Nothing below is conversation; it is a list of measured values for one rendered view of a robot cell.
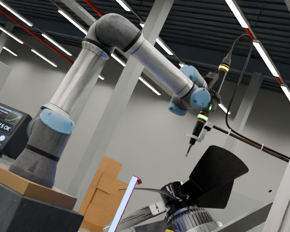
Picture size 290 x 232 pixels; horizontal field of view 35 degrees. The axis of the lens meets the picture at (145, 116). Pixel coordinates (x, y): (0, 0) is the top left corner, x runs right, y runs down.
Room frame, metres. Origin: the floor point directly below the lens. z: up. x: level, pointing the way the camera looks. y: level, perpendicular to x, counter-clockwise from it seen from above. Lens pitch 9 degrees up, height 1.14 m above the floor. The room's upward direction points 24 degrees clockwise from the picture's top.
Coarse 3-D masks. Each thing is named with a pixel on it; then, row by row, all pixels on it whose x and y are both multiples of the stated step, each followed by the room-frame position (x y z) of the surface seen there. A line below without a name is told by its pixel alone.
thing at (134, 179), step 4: (132, 180) 1.72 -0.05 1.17; (136, 180) 1.71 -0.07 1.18; (132, 184) 1.71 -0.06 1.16; (128, 188) 1.72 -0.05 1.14; (132, 188) 1.71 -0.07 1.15; (128, 192) 1.71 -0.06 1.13; (124, 196) 1.72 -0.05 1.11; (128, 196) 1.71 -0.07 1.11; (124, 200) 1.72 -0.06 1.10; (120, 204) 1.72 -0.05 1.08; (124, 204) 1.71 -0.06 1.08; (120, 208) 1.72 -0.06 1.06; (120, 212) 1.71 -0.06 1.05; (116, 216) 1.72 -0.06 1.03; (120, 216) 1.71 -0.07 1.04; (116, 220) 1.71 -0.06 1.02; (112, 224) 1.72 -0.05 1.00; (116, 224) 1.71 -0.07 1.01; (112, 228) 1.72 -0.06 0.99
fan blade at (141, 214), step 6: (138, 210) 2.14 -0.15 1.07; (144, 210) 2.12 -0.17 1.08; (150, 210) 2.10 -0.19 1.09; (126, 216) 2.13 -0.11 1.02; (132, 216) 2.11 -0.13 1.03; (138, 216) 2.09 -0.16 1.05; (144, 216) 2.07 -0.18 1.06; (150, 216) 2.06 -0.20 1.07; (120, 222) 2.10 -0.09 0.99; (126, 222) 2.08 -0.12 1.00; (132, 222) 2.06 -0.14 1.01; (138, 222) 2.05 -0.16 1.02; (108, 228) 2.10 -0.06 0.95; (120, 228) 2.05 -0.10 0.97; (126, 228) 2.03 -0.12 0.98
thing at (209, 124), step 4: (208, 124) 2.01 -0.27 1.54; (212, 124) 2.01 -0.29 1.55; (204, 128) 2.00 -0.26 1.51; (208, 128) 2.00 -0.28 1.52; (204, 132) 2.01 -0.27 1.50; (188, 136) 2.01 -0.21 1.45; (192, 136) 1.99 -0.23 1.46; (196, 136) 1.99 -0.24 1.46; (200, 136) 2.01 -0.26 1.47; (204, 136) 2.01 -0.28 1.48; (200, 140) 2.00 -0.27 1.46
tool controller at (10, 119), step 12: (0, 108) 2.04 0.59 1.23; (12, 108) 2.02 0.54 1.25; (0, 120) 2.01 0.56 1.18; (12, 120) 1.98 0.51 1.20; (24, 120) 1.97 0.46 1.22; (0, 132) 1.98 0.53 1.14; (12, 132) 1.95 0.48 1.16; (24, 132) 1.99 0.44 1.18; (0, 144) 1.94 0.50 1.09; (12, 144) 1.96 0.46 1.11; (24, 144) 2.02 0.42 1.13; (12, 156) 1.99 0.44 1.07
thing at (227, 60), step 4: (228, 56) 2.01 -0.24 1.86; (224, 60) 2.01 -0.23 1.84; (228, 60) 2.00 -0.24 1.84; (228, 64) 2.01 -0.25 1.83; (196, 124) 2.01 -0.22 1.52; (200, 124) 2.00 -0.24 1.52; (196, 128) 2.00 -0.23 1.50; (200, 128) 2.00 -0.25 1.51; (192, 132) 2.02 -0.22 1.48; (196, 132) 2.00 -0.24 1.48; (200, 132) 2.01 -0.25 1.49; (192, 140) 2.01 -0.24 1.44; (196, 140) 2.01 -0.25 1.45; (192, 144) 2.01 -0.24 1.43
